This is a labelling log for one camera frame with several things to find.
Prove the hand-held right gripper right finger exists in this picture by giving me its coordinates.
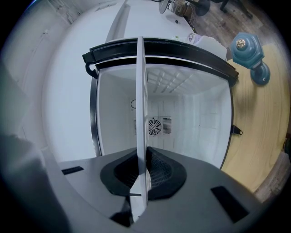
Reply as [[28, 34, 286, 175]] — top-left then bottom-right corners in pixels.
[[133, 146, 275, 233]]

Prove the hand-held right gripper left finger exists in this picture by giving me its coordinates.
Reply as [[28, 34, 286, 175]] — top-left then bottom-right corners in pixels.
[[42, 147, 140, 233]]

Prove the black and white mini fridge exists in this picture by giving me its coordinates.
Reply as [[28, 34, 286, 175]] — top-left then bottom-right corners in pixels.
[[82, 37, 244, 171]]

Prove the white fridge shelf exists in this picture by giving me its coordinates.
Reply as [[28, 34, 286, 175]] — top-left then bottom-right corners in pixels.
[[130, 35, 152, 223]]

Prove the blue lantern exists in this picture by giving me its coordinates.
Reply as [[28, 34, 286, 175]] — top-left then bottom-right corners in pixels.
[[229, 31, 271, 86]]

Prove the white table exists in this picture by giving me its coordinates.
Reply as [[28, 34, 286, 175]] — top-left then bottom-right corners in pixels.
[[105, 0, 196, 44]]

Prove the grey round disc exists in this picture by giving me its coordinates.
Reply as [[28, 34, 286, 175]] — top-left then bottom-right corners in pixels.
[[158, 0, 171, 15]]

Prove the black chair base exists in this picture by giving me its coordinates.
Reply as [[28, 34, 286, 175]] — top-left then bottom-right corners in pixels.
[[195, 0, 210, 16]]

